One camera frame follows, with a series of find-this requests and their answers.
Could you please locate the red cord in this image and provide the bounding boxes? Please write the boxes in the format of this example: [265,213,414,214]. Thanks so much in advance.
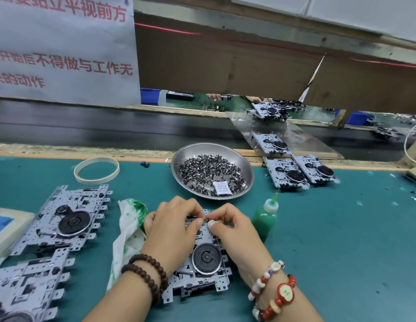
[134,22,416,70]

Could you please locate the blue plastic bin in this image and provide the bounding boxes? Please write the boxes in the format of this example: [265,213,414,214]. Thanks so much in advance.
[347,110,375,126]
[140,88,162,105]

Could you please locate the brown bead bracelet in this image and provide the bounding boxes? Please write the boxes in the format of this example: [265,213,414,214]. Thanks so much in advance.
[121,253,170,306]

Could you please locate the round metal bowl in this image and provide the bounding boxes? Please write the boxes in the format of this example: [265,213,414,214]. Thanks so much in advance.
[170,142,254,200]

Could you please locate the black conveyor belt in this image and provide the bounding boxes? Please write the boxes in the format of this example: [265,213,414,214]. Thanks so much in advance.
[0,97,416,161]

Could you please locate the finished mechanisms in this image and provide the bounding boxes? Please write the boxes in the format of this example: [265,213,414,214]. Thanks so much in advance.
[250,99,341,193]

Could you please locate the pile of small metal parts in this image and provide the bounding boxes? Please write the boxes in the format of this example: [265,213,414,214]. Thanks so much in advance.
[178,154,248,196]

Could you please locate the red white bead bracelet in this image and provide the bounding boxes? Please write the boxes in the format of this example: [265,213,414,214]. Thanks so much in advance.
[247,259,297,322]

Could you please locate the brown cardboard panel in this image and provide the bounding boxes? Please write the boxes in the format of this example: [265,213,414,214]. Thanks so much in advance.
[134,22,416,114]

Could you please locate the person's left hand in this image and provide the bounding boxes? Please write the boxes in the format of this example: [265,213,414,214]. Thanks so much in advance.
[142,195,205,275]

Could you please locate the black flat box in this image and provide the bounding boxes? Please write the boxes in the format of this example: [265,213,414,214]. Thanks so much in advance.
[166,91,195,102]

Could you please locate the white blue power strip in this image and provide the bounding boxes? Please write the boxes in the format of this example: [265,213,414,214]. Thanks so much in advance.
[0,206,36,260]

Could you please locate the green glue squeeze bottle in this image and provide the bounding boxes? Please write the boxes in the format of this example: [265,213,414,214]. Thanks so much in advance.
[252,191,280,242]

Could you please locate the white paper sign red text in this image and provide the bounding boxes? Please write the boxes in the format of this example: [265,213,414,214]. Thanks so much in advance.
[0,0,142,108]

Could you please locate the metal mechanism chassis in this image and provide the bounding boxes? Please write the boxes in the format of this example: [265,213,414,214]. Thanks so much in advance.
[10,184,114,258]
[0,246,76,322]
[161,210,233,305]

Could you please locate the person's right forearm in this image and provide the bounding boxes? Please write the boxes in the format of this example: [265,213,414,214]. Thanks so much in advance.
[251,278,324,322]

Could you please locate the wooden shelf beam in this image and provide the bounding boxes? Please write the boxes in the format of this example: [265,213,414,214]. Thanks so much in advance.
[133,0,416,64]

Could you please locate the person's right hand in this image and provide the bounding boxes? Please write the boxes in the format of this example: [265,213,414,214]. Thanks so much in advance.
[204,202,279,286]

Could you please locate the white green-stained cloth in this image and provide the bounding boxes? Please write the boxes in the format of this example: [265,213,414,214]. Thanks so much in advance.
[106,198,149,292]

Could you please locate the white tape ring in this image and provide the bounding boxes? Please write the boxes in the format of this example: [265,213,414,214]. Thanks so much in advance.
[73,156,120,186]

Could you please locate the clear plastic sheet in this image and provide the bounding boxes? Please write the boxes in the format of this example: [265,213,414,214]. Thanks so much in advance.
[228,110,344,161]

